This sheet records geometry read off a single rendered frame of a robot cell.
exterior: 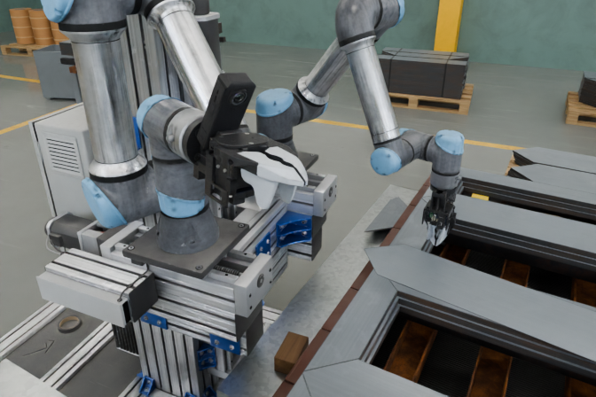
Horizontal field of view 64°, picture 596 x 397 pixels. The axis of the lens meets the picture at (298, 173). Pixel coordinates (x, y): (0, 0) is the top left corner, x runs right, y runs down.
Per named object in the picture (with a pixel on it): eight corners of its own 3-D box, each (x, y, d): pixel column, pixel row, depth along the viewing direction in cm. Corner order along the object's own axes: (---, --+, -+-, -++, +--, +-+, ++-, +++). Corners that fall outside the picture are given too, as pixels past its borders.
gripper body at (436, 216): (419, 226, 138) (425, 189, 133) (428, 213, 145) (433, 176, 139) (447, 233, 135) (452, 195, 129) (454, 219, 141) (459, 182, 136)
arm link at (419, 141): (385, 133, 133) (421, 143, 127) (405, 123, 141) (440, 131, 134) (383, 159, 137) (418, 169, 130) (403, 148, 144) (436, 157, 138)
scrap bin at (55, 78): (108, 91, 607) (100, 45, 582) (91, 101, 568) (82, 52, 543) (62, 89, 613) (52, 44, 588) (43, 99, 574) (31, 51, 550)
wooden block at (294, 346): (288, 344, 134) (288, 330, 132) (309, 350, 132) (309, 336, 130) (274, 370, 125) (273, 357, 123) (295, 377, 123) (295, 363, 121)
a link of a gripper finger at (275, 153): (319, 215, 57) (271, 188, 63) (325, 168, 55) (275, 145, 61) (300, 221, 55) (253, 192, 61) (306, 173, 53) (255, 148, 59)
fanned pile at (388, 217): (425, 203, 206) (426, 195, 204) (395, 249, 175) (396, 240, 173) (396, 197, 211) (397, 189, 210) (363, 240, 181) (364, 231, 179)
